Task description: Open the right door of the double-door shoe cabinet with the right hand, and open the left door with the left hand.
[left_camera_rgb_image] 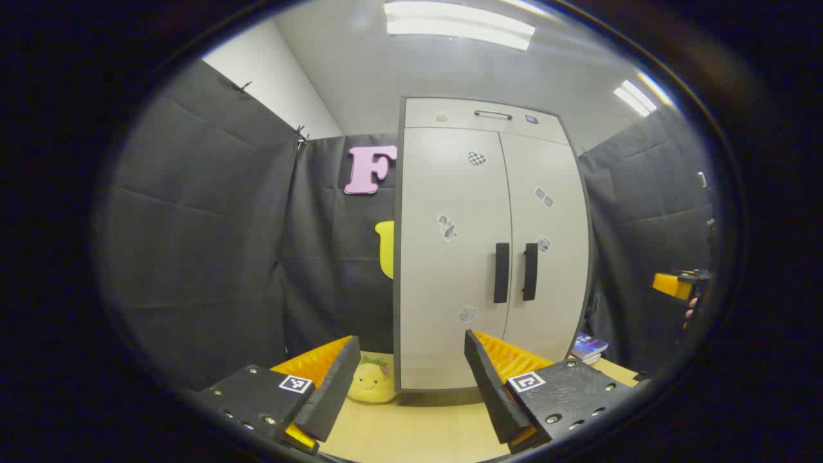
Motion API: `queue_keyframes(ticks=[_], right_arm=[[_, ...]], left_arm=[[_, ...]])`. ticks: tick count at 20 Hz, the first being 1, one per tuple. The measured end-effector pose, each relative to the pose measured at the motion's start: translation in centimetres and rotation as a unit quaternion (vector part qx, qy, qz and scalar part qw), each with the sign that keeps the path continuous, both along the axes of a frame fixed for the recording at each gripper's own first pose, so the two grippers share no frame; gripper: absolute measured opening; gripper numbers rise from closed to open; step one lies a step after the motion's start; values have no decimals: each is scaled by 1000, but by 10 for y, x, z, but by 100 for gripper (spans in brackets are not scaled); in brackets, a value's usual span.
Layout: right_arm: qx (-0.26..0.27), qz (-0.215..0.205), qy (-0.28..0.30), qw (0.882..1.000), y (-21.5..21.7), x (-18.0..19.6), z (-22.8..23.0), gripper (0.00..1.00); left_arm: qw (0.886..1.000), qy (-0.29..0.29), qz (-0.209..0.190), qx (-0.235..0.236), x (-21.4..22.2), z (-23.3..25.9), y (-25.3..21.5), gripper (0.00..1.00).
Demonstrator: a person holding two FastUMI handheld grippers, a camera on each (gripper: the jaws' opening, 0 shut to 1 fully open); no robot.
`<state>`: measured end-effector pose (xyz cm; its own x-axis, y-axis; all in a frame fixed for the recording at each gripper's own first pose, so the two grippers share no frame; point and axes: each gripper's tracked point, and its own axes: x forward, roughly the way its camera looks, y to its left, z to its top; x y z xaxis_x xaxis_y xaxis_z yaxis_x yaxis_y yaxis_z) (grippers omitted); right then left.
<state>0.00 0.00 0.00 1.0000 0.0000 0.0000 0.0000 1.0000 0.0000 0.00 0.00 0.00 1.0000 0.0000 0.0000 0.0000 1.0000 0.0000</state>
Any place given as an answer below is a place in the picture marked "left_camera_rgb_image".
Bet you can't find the white cabinet door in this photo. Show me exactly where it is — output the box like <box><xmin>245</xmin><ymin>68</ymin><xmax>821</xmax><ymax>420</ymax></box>
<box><xmin>498</xmin><ymin>133</ymin><xmax>590</xmax><ymax>364</ymax></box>
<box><xmin>399</xmin><ymin>127</ymin><xmax>513</xmax><ymax>391</ymax></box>

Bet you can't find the black backdrop cloth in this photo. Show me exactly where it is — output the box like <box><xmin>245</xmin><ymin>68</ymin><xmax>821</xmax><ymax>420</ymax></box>
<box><xmin>93</xmin><ymin>58</ymin><xmax>718</xmax><ymax>393</ymax></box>

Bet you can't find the white cabinet drawer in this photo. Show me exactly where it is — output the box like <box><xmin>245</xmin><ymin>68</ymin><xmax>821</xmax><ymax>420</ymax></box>
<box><xmin>404</xmin><ymin>98</ymin><xmax>571</xmax><ymax>146</ymax></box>

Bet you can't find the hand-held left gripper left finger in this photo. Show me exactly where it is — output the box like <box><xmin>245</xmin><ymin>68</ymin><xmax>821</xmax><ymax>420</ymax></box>
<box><xmin>193</xmin><ymin>334</ymin><xmax>362</xmax><ymax>456</ymax></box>

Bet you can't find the white double-door shoe cabinet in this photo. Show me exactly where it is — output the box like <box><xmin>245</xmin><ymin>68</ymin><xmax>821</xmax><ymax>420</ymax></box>
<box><xmin>392</xmin><ymin>96</ymin><xmax>592</xmax><ymax>393</ymax></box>

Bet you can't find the small ceiling light panel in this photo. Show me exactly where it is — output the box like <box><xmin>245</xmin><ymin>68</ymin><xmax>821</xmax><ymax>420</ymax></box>
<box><xmin>613</xmin><ymin>78</ymin><xmax>658</xmax><ymax>118</ymax></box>

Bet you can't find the blue book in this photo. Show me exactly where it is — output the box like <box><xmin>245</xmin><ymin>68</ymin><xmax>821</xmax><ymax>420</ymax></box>
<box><xmin>571</xmin><ymin>332</ymin><xmax>609</xmax><ymax>361</ymax></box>

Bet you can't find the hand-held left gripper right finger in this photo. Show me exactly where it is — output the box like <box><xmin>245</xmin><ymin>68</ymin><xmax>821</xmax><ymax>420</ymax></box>
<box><xmin>464</xmin><ymin>329</ymin><xmax>644</xmax><ymax>454</ymax></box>

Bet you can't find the yellow smiling plush toy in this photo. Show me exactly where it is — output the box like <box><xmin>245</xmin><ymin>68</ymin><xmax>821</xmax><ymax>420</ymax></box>
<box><xmin>347</xmin><ymin>356</ymin><xmax>397</xmax><ymax>404</ymax></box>

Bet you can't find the large ceiling light panel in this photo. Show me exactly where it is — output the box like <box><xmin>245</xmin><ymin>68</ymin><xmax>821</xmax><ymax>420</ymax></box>
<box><xmin>384</xmin><ymin>0</ymin><xmax>536</xmax><ymax>52</ymax></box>

